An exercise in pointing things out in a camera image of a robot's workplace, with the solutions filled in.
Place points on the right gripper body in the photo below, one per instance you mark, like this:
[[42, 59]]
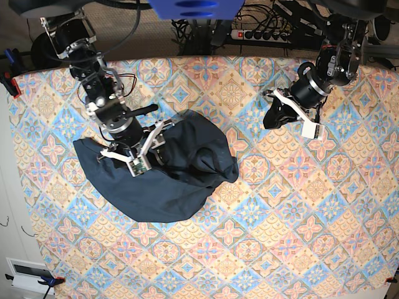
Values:
[[128, 136]]

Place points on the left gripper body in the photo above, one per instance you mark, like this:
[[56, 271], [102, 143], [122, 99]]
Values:
[[307, 92]]

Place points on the dark blue t-shirt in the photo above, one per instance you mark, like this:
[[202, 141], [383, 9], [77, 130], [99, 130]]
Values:
[[202, 162]]

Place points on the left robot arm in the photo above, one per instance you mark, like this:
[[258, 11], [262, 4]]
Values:
[[336, 64]]

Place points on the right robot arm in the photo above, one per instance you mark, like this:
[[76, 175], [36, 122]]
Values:
[[72, 37]]

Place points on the white power strip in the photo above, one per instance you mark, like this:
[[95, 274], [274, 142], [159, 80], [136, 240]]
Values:
[[261, 36]]

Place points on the black round stand base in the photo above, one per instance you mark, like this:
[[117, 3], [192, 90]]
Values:
[[40, 51]]

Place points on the black speaker upper right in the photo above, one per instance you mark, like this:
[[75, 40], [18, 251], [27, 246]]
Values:
[[381, 27]]

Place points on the patterned tablecloth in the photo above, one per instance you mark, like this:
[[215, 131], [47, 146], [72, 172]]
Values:
[[305, 218]]

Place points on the blue orange clamp lower left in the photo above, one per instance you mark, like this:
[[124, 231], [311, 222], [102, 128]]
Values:
[[50, 281]]

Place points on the orange clamp lower right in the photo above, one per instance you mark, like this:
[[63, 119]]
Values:
[[391, 280]]

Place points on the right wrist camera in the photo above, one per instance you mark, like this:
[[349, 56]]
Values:
[[138, 166]]

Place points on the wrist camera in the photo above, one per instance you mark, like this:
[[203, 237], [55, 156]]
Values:
[[312, 130], [138, 166]]

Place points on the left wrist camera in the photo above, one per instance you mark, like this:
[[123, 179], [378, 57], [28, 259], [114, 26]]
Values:
[[312, 130]]

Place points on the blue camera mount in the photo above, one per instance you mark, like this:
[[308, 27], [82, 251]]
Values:
[[196, 9]]

